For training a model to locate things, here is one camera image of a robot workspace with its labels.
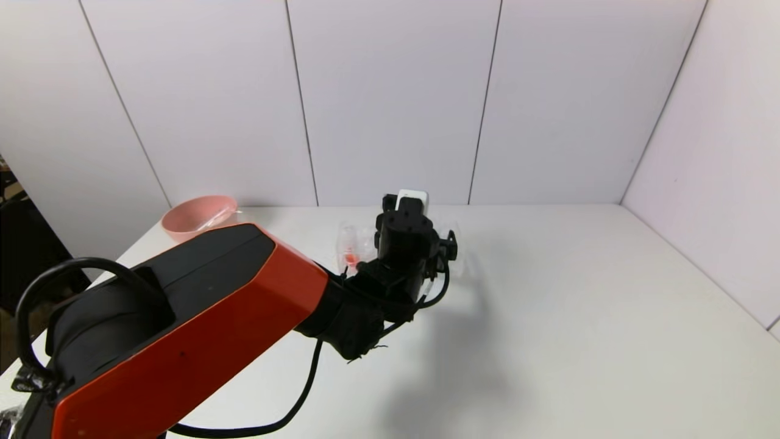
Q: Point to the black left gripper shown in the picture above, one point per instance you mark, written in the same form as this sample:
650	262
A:
405	244

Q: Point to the orange and black left arm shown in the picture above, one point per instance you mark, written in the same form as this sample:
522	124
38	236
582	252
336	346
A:
183	329

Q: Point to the clear acrylic test tube rack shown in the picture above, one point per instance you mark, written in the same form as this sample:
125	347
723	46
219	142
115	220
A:
365	241

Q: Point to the test tube with red pigment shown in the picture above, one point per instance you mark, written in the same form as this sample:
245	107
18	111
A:
351	257

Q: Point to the pink plastic bowl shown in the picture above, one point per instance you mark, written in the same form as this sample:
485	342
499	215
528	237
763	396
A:
192	216

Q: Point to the dark cabinet beside table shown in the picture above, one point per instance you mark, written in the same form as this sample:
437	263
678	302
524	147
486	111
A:
24	256

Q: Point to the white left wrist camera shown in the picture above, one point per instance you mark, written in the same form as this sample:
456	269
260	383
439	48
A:
412	198

